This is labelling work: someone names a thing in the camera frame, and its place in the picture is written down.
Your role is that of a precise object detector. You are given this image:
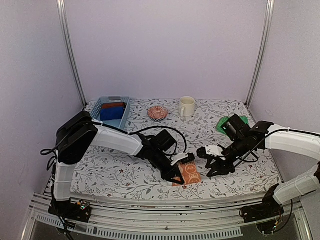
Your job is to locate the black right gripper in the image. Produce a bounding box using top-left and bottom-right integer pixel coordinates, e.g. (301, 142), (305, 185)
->
(206, 136), (250, 177)

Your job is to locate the red rolled towel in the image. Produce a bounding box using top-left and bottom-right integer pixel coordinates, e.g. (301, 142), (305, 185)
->
(101, 102), (126, 109)

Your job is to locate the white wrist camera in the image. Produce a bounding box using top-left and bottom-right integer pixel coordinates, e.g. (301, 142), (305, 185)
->
(196, 145), (222, 159)
(170, 153), (195, 166)

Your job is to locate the aluminium left corner post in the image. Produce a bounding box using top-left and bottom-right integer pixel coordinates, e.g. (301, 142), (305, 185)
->
(56, 0), (87, 107)

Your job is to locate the light blue plastic basket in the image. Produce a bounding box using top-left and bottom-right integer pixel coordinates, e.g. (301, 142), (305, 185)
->
(90, 96), (131, 130)

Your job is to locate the orange rabbit print towel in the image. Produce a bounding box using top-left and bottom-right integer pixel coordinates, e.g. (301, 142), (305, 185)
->
(172, 161), (202, 189)

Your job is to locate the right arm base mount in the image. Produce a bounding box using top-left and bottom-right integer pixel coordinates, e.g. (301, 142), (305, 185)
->
(239, 183), (284, 223)

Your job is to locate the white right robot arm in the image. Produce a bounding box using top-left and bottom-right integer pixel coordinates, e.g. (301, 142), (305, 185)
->
(197, 114), (320, 218)

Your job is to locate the aluminium right corner post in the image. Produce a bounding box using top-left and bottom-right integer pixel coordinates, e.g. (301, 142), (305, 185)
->
(245, 0), (275, 108)

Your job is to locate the blue rolled towel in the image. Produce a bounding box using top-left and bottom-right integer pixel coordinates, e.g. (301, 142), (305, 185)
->
(100, 107), (125, 121)

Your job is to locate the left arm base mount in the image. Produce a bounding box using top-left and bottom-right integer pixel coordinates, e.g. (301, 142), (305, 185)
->
(48, 198), (92, 223)

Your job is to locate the aluminium front rail frame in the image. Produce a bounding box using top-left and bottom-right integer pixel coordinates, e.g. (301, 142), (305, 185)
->
(22, 192), (313, 240)

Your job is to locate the red patterned small bowl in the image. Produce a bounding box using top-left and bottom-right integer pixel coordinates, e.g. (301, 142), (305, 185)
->
(147, 105), (169, 122)

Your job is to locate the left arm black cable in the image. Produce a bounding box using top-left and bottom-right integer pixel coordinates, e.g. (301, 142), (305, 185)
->
(39, 119), (188, 201)

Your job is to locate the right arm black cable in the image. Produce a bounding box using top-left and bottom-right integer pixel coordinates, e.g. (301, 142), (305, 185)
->
(232, 127), (320, 221)

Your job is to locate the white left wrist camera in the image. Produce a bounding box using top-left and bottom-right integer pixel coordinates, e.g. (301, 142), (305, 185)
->
(170, 153), (195, 166)

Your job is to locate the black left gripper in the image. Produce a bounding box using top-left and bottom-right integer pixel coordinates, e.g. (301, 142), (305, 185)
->
(151, 150), (185, 186)

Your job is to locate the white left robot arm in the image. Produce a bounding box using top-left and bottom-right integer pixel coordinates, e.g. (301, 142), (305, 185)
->
(53, 111), (185, 217)

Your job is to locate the green microfibre towel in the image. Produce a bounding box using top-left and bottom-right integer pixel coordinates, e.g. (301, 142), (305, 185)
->
(216, 115), (249, 135)

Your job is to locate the aluminium corner post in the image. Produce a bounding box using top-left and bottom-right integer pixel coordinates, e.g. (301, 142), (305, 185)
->
(245, 0), (275, 108)
(56, 0), (87, 107)

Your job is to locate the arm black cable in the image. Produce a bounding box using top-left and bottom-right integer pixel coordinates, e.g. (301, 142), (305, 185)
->
(39, 119), (188, 201)
(232, 127), (320, 221)

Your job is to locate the cream ceramic mug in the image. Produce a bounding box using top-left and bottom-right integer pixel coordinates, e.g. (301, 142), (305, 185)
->
(178, 96), (196, 118)

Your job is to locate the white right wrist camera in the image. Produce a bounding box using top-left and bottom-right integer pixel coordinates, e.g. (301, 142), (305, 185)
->
(196, 145), (222, 159)

